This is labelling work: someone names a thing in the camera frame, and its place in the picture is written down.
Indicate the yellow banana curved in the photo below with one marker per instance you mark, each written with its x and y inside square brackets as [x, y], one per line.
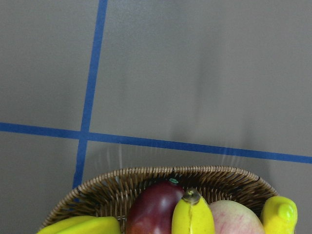
[192, 215]

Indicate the yellow banana basket back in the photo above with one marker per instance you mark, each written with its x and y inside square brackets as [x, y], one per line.
[84, 225]

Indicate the dark red mango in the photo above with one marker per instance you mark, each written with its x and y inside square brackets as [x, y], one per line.
[152, 210]

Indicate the red peach left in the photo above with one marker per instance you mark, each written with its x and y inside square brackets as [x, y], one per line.
[231, 217]

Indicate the yellow banana near front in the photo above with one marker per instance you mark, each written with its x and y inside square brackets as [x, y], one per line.
[279, 215]

